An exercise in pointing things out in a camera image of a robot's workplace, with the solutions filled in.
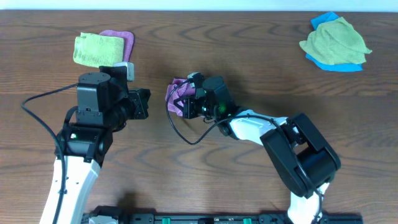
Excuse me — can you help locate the purple microfiber cloth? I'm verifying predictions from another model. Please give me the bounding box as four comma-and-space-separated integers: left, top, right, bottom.
165, 78, 195, 117

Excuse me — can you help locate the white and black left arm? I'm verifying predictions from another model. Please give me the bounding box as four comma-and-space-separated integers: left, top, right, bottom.
40, 72, 150, 223

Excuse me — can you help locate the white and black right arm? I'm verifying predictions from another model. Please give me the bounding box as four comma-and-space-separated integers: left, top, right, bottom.
165, 72, 341, 223

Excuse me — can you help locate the folded purple cloth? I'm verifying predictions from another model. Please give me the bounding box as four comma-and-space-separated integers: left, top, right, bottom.
99, 30, 134, 62

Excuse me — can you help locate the folded green cloth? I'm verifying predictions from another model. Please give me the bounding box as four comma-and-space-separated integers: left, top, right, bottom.
73, 32, 124, 68

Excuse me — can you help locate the crumpled green cloth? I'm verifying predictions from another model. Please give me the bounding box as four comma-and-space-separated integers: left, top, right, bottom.
299, 17, 372, 65

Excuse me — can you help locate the blue cloth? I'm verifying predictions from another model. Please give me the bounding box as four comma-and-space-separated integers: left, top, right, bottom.
305, 12, 363, 72

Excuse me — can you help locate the black right camera cable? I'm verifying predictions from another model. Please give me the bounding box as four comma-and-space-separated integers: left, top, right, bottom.
165, 79, 326, 224

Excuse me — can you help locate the black camera cable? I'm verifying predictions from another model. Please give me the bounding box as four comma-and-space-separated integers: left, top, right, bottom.
21, 82, 80, 224
165, 79, 326, 224

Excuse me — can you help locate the black left camera cable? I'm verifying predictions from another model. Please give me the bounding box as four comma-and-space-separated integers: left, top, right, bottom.
21, 82, 80, 224

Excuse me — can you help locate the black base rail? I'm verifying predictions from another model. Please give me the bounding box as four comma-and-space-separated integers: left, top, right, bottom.
82, 212, 364, 224

